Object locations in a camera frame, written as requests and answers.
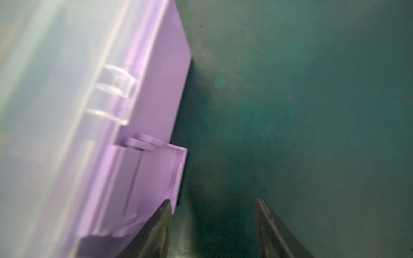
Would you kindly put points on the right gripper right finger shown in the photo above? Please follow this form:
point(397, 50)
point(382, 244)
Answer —
point(274, 237)

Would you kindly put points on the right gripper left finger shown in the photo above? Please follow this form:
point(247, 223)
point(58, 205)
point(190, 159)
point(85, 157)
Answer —
point(153, 239)

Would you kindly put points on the purple clear toolbox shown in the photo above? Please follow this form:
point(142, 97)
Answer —
point(90, 92)

